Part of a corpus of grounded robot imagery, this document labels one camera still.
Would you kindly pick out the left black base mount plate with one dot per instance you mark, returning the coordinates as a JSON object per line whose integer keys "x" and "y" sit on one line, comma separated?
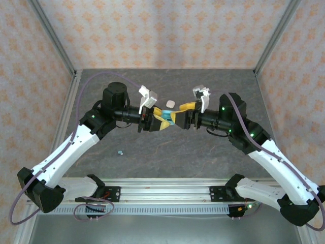
{"x": 114, "y": 194}

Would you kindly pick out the grey metal panel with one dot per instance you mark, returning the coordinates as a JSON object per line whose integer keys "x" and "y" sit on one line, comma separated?
{"x": 162, "y": 231}

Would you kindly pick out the blue earbud charging case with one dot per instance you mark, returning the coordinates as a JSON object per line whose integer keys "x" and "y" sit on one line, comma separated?
{"x": 166, "y": 115}

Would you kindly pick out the red orange base wiring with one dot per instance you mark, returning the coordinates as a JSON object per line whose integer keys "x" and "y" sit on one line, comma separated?
{"x": 106, "y": 195}

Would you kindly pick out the right aluminium frame post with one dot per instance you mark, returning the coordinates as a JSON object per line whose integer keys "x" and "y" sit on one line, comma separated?
{"x": 276, "y": 38}

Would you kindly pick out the aluminium side rail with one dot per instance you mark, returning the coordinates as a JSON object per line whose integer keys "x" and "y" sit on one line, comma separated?
{"x": 72, "y": 94}

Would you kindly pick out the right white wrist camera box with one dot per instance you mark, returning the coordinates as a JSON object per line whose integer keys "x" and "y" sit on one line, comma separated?
{"x": 205, "y": 101}

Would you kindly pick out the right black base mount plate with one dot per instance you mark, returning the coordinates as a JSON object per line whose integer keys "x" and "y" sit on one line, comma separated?
{"x": 215, "y": 193}

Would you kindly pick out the aluminium cross beam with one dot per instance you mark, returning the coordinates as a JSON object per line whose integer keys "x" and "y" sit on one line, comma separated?
{"x": 165, "y": 193}

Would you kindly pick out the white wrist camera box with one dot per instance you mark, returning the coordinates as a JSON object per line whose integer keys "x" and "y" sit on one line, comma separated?
{"x": 151, "y": 100}
{"x": 205, "y": 101}

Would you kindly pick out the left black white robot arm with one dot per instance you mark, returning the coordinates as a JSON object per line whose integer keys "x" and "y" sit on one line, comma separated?
{"x": 68, "y": 150}

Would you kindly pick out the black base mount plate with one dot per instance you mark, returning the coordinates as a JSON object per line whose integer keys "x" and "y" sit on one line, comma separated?
{"x": 114, "y": 194}
{"x": 215, "y": 193}

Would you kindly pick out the white earbud charging case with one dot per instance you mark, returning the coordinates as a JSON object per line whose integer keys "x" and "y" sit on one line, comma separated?
{"x": 170, "y": 104}

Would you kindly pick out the aluminium frame post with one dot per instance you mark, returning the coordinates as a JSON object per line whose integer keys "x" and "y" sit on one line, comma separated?
{"x": 50, "y": 35}
{"x": 276, "y": 38}

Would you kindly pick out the left aluminium frame post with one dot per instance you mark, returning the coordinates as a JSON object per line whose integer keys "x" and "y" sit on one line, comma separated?
{"x": 50, "y": 35}

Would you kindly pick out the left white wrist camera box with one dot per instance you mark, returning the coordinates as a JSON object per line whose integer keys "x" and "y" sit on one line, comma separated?
{"x": 151, "y": 100}

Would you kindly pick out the small lit circuit board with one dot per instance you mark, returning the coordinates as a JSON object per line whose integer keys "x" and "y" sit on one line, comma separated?
{"x": 250, "y": 205}

